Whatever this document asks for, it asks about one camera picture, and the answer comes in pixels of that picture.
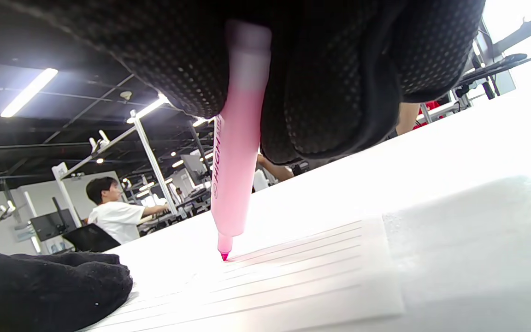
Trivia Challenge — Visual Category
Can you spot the person's right hand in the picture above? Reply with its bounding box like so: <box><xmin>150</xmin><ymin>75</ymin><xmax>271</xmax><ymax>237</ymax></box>
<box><xmin>7</xmin><ymin>0</ymin><xmax>486</xmax><ymax>165</ymax></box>

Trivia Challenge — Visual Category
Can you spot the person's left hand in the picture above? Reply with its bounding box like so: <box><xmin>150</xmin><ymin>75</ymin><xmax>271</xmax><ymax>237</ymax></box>
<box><xmin>0</xmin><ymin>250</ymin><xmax>132</xmax><ymax>332</ymax></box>

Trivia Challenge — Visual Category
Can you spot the pink highlighter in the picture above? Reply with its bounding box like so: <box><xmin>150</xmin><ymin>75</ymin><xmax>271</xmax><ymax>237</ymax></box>
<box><xmin>210</xmin><ymin>21</ymin><xmax>273</xmax><ymax>262</ymax></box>

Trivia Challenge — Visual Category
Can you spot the white lined paper sheet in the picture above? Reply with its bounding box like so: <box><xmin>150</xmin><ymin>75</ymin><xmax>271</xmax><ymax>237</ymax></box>
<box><xmin>79</xmin><ymin>216</ymin><xmax>405</xmax><ymax>332</ymax></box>

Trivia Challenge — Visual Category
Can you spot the black monitor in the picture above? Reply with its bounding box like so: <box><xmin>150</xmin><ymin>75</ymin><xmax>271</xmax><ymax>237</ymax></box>
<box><xmin>29</xmin><ymin>208</ymin><xmax>78</xmax><ymax>243</ymax></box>

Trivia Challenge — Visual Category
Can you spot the black swivel chair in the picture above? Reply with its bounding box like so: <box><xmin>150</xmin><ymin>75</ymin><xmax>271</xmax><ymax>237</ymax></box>
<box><xmin>62</xmin><ymin>224</ymin><xmax>121</xmax><ymax>253</ymax></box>

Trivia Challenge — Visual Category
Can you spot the black desk mat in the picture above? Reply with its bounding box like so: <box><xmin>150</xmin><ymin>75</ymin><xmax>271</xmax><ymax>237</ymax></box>
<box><xmin>454</xmin><ymin>48</ymin><xmax>531</xmax><ymax>86</ymax></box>

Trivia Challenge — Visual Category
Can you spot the grey monitor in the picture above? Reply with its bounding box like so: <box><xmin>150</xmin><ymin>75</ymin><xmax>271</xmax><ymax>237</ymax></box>
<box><xmin>180</xmin><ymin>154</ymin><xmax>211</xmax><ymax>186</ymax></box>

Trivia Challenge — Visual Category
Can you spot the long ceiling light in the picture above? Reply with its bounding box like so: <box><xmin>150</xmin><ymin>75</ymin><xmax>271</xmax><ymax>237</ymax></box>
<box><xmin>126</xmin><ymin>95</ymin><xmax>170</xmax><ymax>124</ymax></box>
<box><xmin>0</xmin><ymin>68</ymin><xmax>59</xmax><ymax>118</ymax></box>

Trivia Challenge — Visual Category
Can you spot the white metal frame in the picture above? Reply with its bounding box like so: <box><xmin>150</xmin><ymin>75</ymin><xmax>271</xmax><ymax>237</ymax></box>
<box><xmin>51</xmin><ymin>110</ymin><xmax>179</xmax><ymax>217</ymax></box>

